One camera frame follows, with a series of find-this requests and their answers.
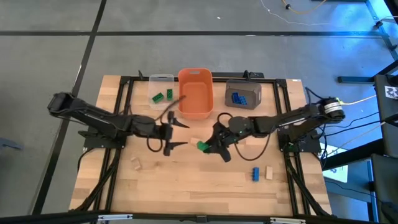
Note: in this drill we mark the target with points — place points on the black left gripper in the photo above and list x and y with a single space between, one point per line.
167 132

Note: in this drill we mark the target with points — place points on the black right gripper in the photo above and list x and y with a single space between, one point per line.
223 135

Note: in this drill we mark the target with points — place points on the green toy brick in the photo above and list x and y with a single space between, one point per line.
201 145
169 94
158 97

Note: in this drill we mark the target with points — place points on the blue toy brick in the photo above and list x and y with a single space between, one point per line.
255 174
243 100
235 97

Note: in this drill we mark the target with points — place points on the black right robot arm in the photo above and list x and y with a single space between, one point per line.
292 118

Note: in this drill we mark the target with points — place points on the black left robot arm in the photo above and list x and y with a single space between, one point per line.
102 119

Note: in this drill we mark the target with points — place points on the small wooden block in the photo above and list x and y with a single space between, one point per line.
269 172
195 140
136 163

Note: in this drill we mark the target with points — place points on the orange plastic bin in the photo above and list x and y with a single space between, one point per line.
196 93

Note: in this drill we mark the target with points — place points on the clear plastic bin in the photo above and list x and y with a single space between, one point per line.
155 82

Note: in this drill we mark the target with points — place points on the grey plastic bin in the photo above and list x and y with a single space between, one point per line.
253 90

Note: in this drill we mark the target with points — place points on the white paper sheet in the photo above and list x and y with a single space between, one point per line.
337 171

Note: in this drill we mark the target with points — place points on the black floor stand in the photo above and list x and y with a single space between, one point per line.
363 77

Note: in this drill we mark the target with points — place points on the black side table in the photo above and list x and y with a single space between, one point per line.
385 186
387 124

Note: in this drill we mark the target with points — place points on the black and white marker tag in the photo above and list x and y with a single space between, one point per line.
391 92

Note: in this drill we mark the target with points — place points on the black aluminium table frame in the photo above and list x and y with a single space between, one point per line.
280 102

